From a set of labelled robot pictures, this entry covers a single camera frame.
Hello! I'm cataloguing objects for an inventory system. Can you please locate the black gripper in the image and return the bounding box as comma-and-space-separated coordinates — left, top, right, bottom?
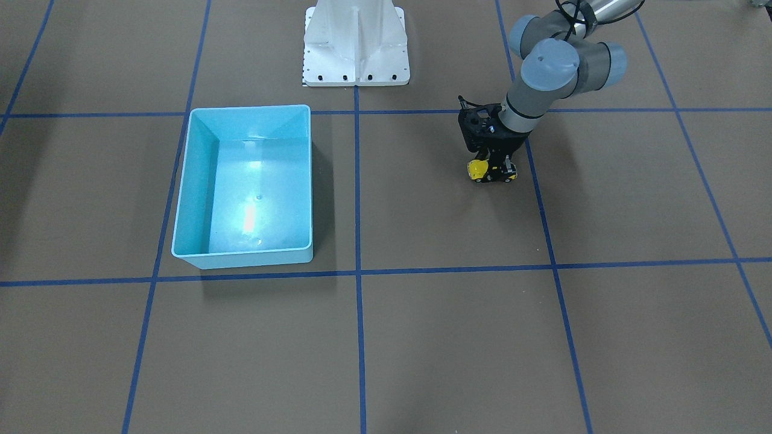
458, 95, 530, 183

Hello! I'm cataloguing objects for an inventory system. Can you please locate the yellow beetle toy car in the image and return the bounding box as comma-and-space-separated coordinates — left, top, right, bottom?
467, 159, 517, 183

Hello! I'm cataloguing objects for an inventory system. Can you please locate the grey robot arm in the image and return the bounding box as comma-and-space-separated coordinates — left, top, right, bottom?
458, 1, 643, 183

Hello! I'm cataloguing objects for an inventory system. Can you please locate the light blue plastic bin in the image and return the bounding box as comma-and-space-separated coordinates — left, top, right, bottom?
170, 104, 314, 269

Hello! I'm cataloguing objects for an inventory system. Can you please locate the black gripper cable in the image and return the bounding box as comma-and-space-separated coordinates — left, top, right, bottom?
555, 0, 646, 43

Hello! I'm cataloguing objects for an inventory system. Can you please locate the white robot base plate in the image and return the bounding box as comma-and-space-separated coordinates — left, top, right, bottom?
302, 1, 411, 87

